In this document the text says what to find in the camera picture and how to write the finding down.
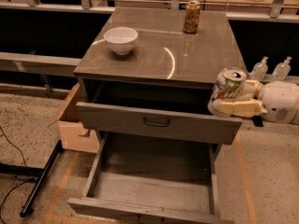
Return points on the clear sanitizer bottle right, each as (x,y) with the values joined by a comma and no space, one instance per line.
(282,69)

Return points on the clear sanitizer bottle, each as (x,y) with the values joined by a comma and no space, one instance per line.
(259,70)
(282,69)

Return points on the orange patterned drink can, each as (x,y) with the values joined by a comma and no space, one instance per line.
(192,13)

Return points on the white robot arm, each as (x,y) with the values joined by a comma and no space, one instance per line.
(276,101)

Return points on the black metal floor bar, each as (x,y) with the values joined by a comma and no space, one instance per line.
(27,208)

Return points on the cardboard box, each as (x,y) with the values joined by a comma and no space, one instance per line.
(72,133)

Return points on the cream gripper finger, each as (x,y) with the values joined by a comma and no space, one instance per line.
(250,91)
(244,109)

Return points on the grey metal railing frame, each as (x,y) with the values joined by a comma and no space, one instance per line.
(61,66)

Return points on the grey top drawer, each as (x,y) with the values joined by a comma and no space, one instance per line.
(158,123)

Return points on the grey drawer cabinet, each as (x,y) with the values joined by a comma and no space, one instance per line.
(162,87)

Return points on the clear sanitizer bottle left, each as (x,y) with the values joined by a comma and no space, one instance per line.
(259,70)

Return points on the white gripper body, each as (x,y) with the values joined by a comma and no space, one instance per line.
(277,101)

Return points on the white ceramic bowl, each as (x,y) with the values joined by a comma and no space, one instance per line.
(121,40)

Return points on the green white 7up can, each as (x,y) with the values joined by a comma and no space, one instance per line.
(230,82)

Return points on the grey open middle drawer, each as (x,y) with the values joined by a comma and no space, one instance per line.
(147,180)

